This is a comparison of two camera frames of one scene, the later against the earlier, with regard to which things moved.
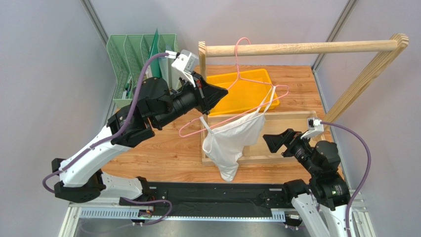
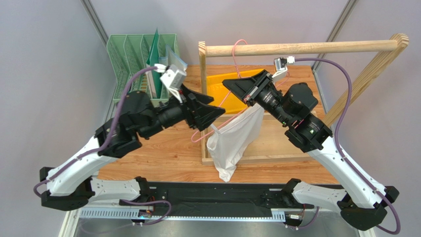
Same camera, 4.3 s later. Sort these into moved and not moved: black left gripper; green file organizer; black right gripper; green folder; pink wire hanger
Moved: black right gripper; pink wire hanger; black left gripper
Not moved: green folder; green file organizer
